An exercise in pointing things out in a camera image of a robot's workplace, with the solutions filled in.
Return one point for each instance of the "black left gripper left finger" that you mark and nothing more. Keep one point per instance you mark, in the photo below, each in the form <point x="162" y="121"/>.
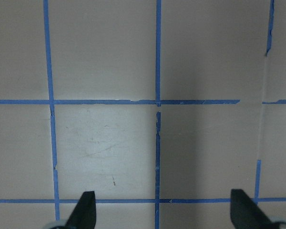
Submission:
<point x="84" y="213"/>

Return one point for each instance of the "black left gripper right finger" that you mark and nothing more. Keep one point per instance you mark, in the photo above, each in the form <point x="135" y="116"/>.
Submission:
<point x="245" y="214"/>

